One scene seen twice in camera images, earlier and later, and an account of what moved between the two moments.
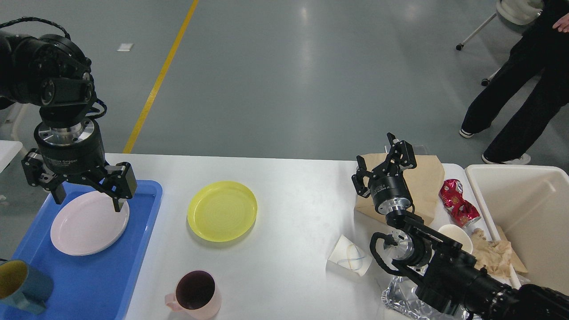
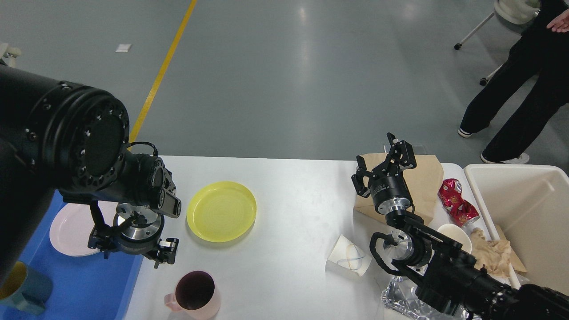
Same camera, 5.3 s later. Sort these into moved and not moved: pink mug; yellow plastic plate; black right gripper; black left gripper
Moved: black left gripper
Not moved: black right gripper; yellow plastic plate; pink mug
